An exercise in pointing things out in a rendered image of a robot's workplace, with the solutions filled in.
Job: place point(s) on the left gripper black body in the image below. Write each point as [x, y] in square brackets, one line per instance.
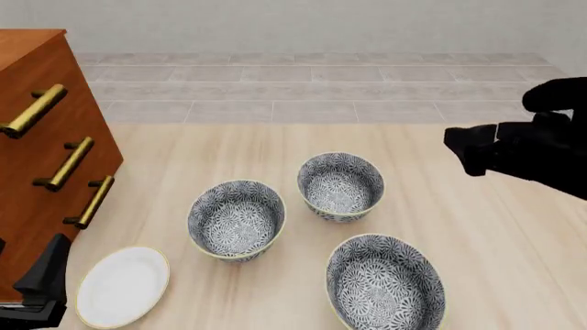
[27, 314]

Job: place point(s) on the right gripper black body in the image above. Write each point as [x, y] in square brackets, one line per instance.
[532, 144]

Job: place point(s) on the wooden cabinet drawer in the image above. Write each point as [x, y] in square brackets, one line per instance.
[55, 77]
[96, 117]
[25, 254]

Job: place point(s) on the black white patterned bowl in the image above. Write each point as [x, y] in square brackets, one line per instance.
[339, 187]
[383, 285]
[236, 220]

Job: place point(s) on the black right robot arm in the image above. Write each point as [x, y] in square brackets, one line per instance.
[561, 93]

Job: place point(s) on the wooden cabinet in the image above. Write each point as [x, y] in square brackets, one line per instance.
[27, 58]

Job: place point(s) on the white plate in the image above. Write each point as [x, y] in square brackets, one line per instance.
[121, 287]

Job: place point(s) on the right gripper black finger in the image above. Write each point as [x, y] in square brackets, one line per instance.
[472, 137]
[477, 161]

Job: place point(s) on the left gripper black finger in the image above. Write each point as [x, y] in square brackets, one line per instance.
[48, 271]
[2, 245]

